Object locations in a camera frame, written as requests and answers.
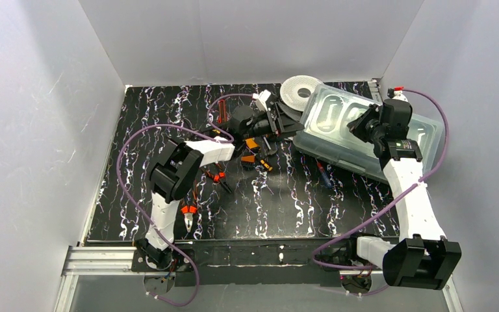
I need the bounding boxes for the orange utility knife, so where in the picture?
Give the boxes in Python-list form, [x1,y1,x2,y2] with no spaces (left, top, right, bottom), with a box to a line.
[245,138,261,153]

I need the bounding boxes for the black yellow handle screwdriver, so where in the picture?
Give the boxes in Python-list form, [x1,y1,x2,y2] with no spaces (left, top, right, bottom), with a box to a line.
[258,157,273,172]

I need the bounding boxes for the translucent lid green toolbox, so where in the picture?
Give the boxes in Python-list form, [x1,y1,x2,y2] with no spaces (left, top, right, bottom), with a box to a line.
[293,84,444,182]

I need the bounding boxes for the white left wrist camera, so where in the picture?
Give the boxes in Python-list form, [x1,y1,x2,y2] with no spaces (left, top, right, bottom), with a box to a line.
[252,90,272,112]

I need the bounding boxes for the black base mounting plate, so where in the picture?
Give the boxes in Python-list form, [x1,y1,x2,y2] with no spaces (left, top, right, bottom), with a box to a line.
[132,238,385,292]

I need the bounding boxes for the black hex key set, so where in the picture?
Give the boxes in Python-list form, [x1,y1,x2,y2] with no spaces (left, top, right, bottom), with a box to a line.
[240,151,261,171]

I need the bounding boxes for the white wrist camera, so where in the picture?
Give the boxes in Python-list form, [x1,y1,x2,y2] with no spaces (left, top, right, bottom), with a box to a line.
[252,90,272,112]
[387,86,408,102]

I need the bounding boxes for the orange black needle-nose pliers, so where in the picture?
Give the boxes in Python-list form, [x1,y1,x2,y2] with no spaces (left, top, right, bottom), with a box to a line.
[200,163,233,194]

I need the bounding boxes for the blue red handle screwdriver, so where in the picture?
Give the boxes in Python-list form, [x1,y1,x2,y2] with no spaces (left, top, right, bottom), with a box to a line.
[316,160,332,189]

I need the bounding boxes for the white filament spool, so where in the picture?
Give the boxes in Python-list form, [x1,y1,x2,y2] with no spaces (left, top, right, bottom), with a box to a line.
[279,75,323,123]

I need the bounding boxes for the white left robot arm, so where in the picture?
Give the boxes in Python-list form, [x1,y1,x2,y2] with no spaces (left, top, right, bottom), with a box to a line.
[134,100,304,271]

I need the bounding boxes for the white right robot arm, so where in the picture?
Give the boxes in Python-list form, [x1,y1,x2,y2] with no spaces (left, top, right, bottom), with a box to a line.
[348,99,462,290]

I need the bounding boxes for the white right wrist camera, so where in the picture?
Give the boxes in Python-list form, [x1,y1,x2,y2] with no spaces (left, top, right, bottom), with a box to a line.
[387,86,408,102]

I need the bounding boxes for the orange black cutting pliers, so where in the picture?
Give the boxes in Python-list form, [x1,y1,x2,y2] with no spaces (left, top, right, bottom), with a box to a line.
[181,183,198,233]

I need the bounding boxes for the red handle tool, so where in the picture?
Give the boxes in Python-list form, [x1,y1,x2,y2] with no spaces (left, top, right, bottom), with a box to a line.
[217,99,228,124]

